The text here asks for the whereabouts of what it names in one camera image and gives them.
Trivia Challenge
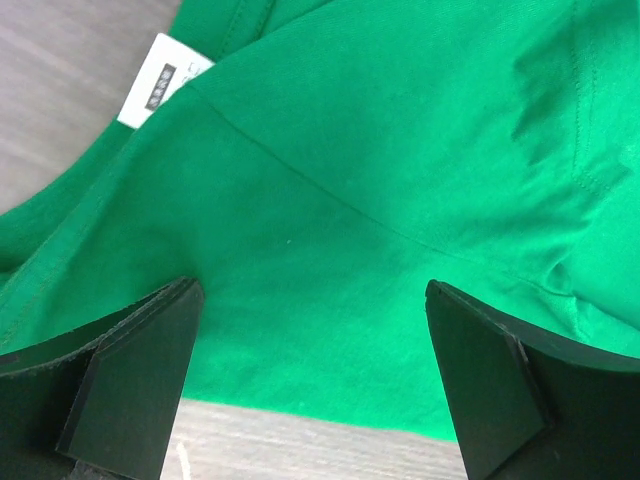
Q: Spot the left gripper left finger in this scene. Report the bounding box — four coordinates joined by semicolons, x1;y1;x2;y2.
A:
1;278;203;479

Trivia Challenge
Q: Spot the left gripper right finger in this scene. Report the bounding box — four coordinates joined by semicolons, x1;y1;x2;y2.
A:
425;280;639;480

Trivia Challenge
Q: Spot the green t shirt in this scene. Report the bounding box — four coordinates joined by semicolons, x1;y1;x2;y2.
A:
1;1;639;440

